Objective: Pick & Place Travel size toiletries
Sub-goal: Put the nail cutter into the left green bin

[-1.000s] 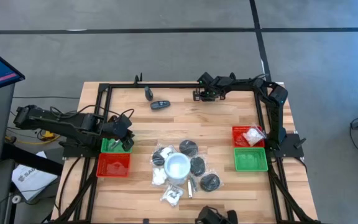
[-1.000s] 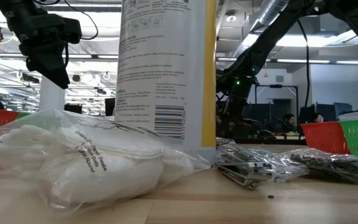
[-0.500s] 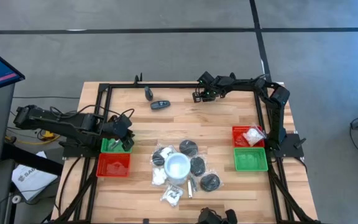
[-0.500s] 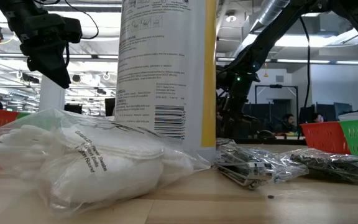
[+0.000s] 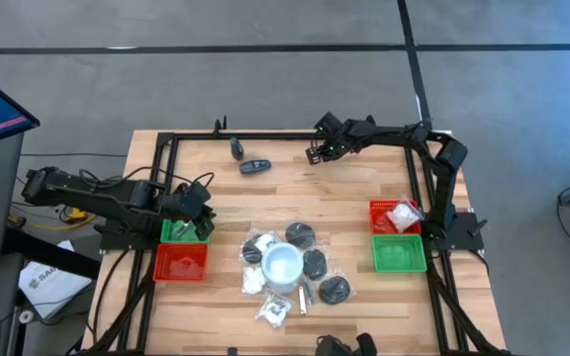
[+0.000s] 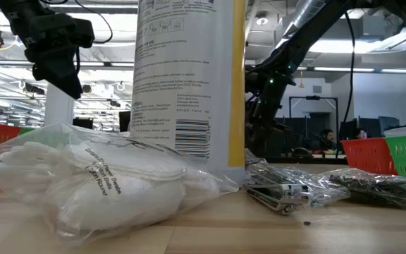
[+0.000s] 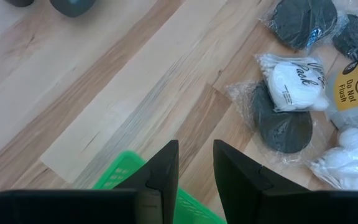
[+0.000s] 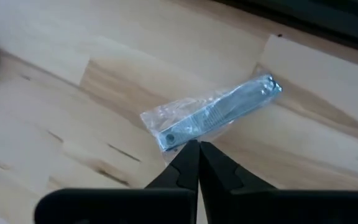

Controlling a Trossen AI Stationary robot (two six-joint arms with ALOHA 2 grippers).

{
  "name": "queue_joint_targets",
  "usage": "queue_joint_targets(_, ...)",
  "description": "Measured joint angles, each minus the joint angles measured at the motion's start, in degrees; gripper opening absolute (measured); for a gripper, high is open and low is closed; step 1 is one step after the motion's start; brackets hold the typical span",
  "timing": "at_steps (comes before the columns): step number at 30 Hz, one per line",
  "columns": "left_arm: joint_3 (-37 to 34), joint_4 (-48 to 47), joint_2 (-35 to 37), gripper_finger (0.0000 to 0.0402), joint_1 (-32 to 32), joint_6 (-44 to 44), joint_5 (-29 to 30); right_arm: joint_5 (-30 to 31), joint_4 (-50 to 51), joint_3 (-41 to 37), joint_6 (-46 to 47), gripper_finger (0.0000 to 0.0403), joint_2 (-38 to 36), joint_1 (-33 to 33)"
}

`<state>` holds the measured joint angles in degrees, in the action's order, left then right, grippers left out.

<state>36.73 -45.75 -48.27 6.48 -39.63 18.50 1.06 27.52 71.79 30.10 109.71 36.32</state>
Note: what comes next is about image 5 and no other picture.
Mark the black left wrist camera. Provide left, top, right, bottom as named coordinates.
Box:
left=179, top=181, right=214, bottom=207

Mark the green plastic basket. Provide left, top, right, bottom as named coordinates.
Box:
left=159, top=218, right=211, bottom=244
left=371, top=233, right=428, bottom=274

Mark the nail clipper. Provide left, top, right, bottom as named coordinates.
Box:
left=296, top=280, right=312, bottom=316
left=173, top=222, right=195, bottom=241

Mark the yellow floor cable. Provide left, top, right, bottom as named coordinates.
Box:
left=7, top=207, right=97, bottom=231

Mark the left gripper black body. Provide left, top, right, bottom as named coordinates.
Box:
left=163, top=193, right=208, bottom=223

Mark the white cotton assortment clear bag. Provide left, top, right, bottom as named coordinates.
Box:
left=254, top=229, right=280, bottom=253
left=254, top=293, right=295, bottom=329
left=385, top=197, right=425, bottom=233
left=240, top=265, right=268, bottom=297

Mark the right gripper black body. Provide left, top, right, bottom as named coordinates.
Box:
left=320, top=123, right=365, bottom=161

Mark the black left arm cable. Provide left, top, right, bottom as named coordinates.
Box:
left=79, top=166, right=216, bottom=199

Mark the white printed booklet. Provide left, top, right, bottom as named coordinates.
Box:
left=17, top=256, right=93, bottom=320

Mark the blue object top right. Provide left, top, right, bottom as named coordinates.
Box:
left=284, top=221, right=318, bottom=251

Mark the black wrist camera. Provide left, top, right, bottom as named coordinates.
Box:
left=313, top=111, right=344, bottom=135
left=179, top=181, right=214, bottom=207

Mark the black table-level camera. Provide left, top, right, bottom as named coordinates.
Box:
left=314, top=333, right=378, bottom=356

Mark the black hair ties clear bag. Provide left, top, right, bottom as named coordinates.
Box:
left=302, top=247, right=330, bottom=282
left=317, top=274, right=354, bottom=307
left=239, top=231, right=266, bottom=266

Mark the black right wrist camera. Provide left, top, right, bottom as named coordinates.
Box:
left=313, top=111, right=344, bottom=135

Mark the white yellow wipes canister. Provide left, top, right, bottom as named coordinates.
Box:
left=260, top=241, right=305, bottom=294

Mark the black aluminium table frame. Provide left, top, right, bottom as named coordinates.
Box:
left=84, top=129, right=509, bottom=356

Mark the red plastic basket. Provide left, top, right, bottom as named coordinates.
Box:
left=368, top=199, right=423, bottom=235
left=152, top=242, right=210, bottom=283

